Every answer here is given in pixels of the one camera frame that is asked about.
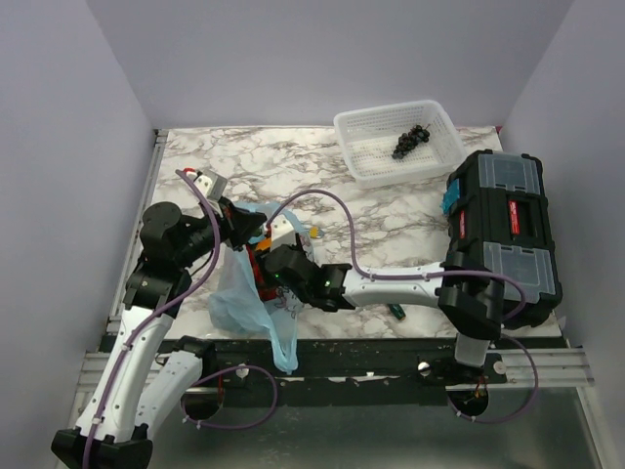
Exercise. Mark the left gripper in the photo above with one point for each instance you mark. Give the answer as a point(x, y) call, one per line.
point(240, 226)

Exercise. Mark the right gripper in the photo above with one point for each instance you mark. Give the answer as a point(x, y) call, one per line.
point(292, 249)

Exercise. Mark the red fake fruit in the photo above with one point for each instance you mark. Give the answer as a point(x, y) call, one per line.
point(266, 291)

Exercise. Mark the blue plastic bag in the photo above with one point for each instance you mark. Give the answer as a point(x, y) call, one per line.
point(236, 307)

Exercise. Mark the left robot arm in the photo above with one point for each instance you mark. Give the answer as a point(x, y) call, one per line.
point(117, 426)

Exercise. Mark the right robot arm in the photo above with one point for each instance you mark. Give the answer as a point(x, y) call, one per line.
point(470, 297)

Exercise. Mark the orange yellow fake fruit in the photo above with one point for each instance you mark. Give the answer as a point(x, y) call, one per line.
point(264, 244)

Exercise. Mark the dark fake grape bunch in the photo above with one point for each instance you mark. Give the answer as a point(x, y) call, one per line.
point(407, 142)

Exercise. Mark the white plastic basket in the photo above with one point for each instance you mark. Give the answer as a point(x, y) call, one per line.
point(367, 138)

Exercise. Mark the black toolbox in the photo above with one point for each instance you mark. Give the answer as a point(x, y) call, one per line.
point(497, 213)

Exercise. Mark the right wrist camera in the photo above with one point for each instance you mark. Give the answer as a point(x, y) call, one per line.
point(282, 232)

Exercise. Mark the green handled screwdriver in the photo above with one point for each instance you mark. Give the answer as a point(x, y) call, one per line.
point(397, 311)

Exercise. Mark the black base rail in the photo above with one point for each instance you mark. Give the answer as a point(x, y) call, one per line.
point(344, 372)

